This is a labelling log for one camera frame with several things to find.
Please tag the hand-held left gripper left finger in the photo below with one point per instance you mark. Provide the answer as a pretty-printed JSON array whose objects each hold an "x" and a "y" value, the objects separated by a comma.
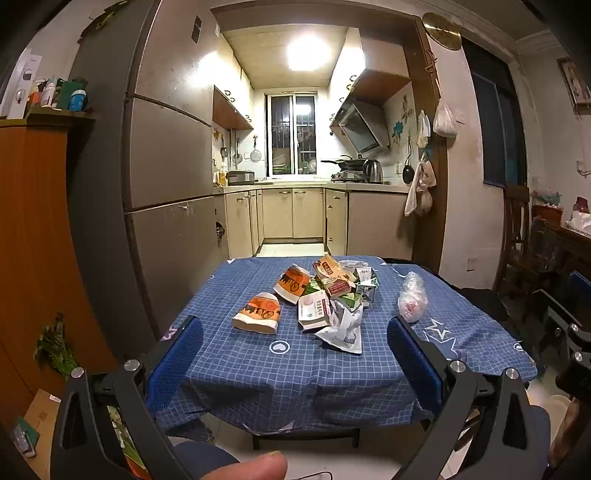
[{"x": 178, "y": 355}]

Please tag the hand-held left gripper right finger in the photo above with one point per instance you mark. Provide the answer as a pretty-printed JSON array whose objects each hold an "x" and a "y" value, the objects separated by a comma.
[{"x": 413, "y": 360}]

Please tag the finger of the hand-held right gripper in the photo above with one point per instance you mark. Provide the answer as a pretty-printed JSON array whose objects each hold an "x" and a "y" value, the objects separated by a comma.
[
  {"x": 580, "y": 282},
  {"x": 561, "y": 323}
]

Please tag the clear plastic bag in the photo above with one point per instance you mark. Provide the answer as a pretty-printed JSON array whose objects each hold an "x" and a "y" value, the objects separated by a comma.
[{"x": 412, "y": 297}]

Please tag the orange printed paper cup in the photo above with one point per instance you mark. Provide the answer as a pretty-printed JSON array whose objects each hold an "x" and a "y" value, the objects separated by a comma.
[
  {"x": 291, "y": 284},
  {"x": 256, "y": 314}
]

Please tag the long yellow medicine box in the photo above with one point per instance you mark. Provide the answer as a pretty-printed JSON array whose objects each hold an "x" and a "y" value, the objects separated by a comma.
[{"x": 327, "y": 269}]

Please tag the person's right forearm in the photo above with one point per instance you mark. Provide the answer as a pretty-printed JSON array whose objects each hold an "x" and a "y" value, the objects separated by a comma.
[{"x": 565, "y": 434}]

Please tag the person's left hand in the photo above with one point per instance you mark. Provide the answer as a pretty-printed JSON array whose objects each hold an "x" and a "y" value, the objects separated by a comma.
[{"x": 249, "y": 467}]

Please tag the person's right leg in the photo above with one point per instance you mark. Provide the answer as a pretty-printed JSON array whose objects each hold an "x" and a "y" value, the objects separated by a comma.
[{"x": 538, "y": 438}]

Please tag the person's leg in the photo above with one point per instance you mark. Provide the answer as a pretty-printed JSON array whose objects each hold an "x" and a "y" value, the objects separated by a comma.
[
  {"x": 538, "y": 438},
  {"x": 203, "y": 461}
]

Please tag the crumpled white paper wrapper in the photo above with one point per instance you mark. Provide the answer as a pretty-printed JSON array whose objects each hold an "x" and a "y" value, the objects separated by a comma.
[{"x": 344, "y": 330}]

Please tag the dark wooden chair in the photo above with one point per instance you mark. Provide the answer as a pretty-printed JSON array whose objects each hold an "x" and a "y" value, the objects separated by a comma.
[{"x": 515, "y": 230}]

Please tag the green drink carton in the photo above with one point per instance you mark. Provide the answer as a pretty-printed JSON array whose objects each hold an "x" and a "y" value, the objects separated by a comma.
[{"x": 351, "y": 300}]

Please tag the blue checked tablecloth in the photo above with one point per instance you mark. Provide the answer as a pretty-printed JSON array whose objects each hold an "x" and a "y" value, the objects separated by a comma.
[{"x": 277, "y": 364}]

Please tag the person's left leg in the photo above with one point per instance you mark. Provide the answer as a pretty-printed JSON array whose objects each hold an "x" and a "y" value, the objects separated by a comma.
[{"x": 203, "y": 461}]

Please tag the white red medicine box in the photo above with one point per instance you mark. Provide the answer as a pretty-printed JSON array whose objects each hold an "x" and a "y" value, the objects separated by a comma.
[{"x": 314, "y": 311}]

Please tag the green leafy vegetables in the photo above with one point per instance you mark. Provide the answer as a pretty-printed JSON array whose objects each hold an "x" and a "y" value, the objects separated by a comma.
[{"x": 53, "y": 346}]

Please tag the flat cardboard box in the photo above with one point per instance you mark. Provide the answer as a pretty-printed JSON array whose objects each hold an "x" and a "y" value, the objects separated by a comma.
[{"x": 41, "y": 420}]

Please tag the hanging beige cloth bag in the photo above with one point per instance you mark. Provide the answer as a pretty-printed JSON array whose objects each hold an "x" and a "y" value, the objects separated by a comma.
[{"x": 421, "y": 189}]

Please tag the orange wooden cabinet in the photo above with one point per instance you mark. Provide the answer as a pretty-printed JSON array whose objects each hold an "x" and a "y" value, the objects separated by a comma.
[{"x": 32, "y": 254}]

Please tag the beige lower kitchen cabinets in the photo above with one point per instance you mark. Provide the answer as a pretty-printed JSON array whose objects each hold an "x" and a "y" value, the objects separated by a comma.
[{"x": 286, "y": 212}]

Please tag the yellow oil bottle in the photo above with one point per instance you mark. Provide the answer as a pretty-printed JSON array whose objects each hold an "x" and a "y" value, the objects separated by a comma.
[{"x": 222, "y": 175}]

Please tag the hanging black frying pan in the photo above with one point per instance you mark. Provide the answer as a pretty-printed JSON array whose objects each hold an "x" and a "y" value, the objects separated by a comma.
[{"x": 408, "y": 171}]

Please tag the steel kettle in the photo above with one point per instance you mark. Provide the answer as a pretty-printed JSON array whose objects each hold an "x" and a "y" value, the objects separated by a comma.
[{"x": 373, "y": 170}]

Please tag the grey refrigerator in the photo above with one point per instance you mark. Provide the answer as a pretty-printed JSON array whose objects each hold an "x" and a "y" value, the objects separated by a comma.
[{"x": 161, "y": 161}]

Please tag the gas stove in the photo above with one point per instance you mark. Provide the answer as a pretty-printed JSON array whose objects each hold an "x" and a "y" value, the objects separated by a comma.
[{"x": 347, "y": 176}]

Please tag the black wok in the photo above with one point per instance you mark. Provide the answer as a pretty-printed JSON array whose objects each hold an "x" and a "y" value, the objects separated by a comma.
[{"x": 344, "y": 161}]

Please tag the hanging white plastic bag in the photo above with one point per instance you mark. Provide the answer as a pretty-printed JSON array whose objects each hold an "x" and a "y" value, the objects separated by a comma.
[{"x": 444, "y": 121}]

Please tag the hanging metal strainer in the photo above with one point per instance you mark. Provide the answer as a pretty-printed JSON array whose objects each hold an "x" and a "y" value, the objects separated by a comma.
[{"x": 256, "y": 154}]

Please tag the small hanging plastic bag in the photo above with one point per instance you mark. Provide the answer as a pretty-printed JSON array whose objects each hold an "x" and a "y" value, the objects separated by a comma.
[{"x": 424, "y": 129}]

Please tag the steel range hood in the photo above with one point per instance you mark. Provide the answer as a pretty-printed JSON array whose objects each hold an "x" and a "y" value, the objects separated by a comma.
[{"x": 362, "y": 127}]

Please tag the kitchen window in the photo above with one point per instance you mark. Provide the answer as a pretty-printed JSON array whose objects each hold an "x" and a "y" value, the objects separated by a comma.
[{"x": 293, "y": 134}]

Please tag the blue lidded tub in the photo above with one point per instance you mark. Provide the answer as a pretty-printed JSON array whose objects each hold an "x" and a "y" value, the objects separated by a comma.
[{"x": 78, "y": 100}]

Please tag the green box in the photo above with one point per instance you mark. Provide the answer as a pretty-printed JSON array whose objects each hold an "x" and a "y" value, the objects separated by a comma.
[{"x": 68, "y": 92}]

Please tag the white bottle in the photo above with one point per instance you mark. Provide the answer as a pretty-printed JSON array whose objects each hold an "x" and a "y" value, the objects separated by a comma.
[{"x": 48, "y": 94}]

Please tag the tall white printed box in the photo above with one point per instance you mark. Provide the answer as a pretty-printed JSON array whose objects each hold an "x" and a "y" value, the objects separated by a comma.
[{"x": 21, "y": 85}]

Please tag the ceiling light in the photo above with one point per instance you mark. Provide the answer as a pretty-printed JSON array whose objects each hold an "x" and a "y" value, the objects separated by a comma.
[{"x": 307, "y": 48}]

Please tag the white wall socket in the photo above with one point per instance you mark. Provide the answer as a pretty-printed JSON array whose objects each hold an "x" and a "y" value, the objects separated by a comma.
[{"x": 471, "y": 264}]

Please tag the black metal table frame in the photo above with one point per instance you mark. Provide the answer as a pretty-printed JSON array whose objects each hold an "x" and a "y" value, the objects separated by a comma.
[{"x": 304, "y": 436}]

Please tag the framed wall picture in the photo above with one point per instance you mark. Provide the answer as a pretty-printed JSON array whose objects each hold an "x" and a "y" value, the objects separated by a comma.
[{"x": 575, "y": 83}]

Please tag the flower wall sticker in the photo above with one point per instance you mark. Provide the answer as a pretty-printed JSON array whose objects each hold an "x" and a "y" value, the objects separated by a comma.
[{"x": 400, "y": 127}]

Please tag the beige wall cabinet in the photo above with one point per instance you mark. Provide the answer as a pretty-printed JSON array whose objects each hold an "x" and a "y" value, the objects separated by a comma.
[
  {"x": 231, "y": 104},
  {"x": 369, "y": 69}
]

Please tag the gold wall clock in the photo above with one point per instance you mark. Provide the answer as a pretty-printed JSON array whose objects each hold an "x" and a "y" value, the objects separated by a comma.
[{"x": 442, "y": 30}]

